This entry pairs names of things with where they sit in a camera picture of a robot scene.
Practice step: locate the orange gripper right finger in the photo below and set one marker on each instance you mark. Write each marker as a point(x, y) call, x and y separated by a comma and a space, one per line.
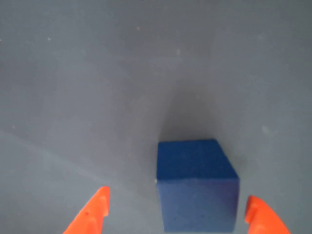
point(263, 217)

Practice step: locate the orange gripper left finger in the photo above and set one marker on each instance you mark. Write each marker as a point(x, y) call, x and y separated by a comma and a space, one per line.
point(93, 212)

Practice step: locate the blue cube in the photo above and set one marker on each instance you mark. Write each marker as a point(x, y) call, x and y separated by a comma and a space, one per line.
point(195, 190)

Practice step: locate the dark grey mat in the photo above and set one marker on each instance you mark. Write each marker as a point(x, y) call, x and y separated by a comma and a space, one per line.
point(97, 85)

